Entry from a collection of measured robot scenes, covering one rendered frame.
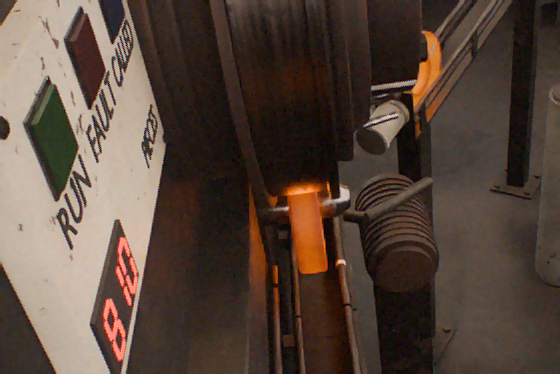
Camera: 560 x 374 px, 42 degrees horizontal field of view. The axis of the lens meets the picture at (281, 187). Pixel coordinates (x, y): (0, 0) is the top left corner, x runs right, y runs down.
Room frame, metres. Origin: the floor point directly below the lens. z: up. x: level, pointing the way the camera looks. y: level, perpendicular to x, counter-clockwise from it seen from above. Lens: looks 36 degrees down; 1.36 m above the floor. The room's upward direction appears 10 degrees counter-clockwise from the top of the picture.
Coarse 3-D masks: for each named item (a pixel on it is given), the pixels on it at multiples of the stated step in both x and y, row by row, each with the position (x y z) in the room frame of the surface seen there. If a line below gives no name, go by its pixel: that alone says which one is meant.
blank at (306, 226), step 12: (312, 192) 0.65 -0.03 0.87; (288, 204) 0.65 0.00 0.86; (300, 204) 0.65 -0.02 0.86; (312, 204) 0.64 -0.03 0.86; (300, 216) 0.64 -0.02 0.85; (312, 216) 0.64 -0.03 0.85; (300, 228) 0.63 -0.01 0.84; (312, 228) 0.63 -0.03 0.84; (300, 240) 0.63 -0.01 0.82; (312, 240) 0.63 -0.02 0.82; (300, 252) 0.63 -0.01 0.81; (312, 252) 0.63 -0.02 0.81; (324, 252) 0.63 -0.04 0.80; (300, 264) 0.63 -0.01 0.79; (312, 264) 0.63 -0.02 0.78; (324, 264) 0.63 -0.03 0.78
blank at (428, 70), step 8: (424, 32) 1.17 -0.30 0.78; (432, 40) 1.19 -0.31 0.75; (432, 48) 1.19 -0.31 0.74; (432, 56) 1.19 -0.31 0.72; (440, 56) 1.21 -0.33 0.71; (424, 64) 1.19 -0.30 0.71; (432, 64) 1.19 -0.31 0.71; (440, 64) 1.21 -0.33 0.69; (424, 72) 1.18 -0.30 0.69; (432, 72) 1.19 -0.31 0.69; (424, 80) 1.18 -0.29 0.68; (432, 80) 1.19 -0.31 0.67; (416, 88) 1.17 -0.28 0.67; (424, 88) 1.16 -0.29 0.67; (416, 96) 1.14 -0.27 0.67
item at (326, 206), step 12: (252, 192) 0.71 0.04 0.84; (324, 192) 0.69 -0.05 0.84; (348, 192) 0.69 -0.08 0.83; (276, 204) 0.69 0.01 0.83; (324, 204) 0.68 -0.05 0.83; (336, 204) 0.68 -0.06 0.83; (348, 204) 0.69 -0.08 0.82; (264, 216) 0.68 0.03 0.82; (276, 216) 0.68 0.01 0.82; (288, 216) 0.68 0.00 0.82; (324, 216) 0.68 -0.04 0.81; (336, 216) 0.68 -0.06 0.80
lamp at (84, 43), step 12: (84, 24) 0.37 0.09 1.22; (72, 36) 0.36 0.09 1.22; (84, 36) 0.37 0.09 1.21; (72, 48) 0.35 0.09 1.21; (84, 48) 0.36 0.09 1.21; (96, 48) 0.38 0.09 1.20; (84, 60) 0.36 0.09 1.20; (96, 60) 0.38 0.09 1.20; (84, 72) 0.35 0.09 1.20; (96, 72) 0.37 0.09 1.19; (96, 84) 0.36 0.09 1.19; (96, 96) 0.36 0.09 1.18
